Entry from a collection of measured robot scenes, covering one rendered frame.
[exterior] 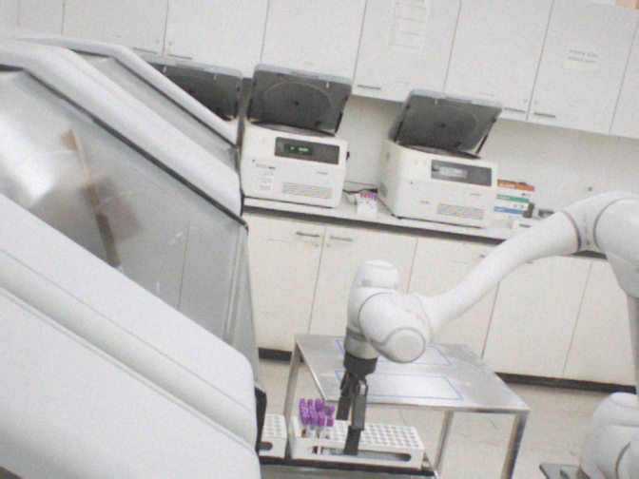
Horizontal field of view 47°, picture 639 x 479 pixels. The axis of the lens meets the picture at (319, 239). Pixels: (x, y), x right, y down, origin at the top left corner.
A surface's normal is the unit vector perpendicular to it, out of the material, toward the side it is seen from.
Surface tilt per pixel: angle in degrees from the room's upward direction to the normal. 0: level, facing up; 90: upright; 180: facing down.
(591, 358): 90
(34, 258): 29
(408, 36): 90
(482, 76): 90
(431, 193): 90
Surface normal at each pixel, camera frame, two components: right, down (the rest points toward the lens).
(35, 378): 0.62, -0.77
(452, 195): 0.11, 0.25
